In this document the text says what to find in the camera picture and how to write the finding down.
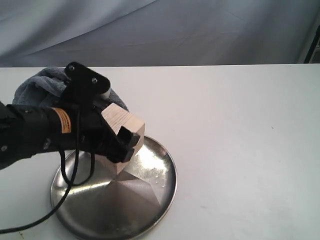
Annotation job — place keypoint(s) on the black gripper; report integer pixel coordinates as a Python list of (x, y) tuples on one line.
[(71, 126)]

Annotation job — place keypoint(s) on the wooden cube block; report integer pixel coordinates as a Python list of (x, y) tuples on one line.
[(123, 139)]

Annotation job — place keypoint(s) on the grey terry towel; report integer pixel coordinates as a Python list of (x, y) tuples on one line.
[(45, 89)]

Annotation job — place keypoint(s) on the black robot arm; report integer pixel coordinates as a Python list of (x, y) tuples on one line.
[(27, 130)]

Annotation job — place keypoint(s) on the round stainless steel plate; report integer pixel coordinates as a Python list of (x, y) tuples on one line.
[(117, 202)]

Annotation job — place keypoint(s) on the grey fabric backdrop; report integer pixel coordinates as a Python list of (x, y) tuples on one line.
[(112, 33)]

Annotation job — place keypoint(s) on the dark stand at right edge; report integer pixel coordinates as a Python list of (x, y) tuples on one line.
[(312, 47)]

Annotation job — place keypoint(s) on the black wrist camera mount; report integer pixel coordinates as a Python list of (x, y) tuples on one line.
[(84, 85)]

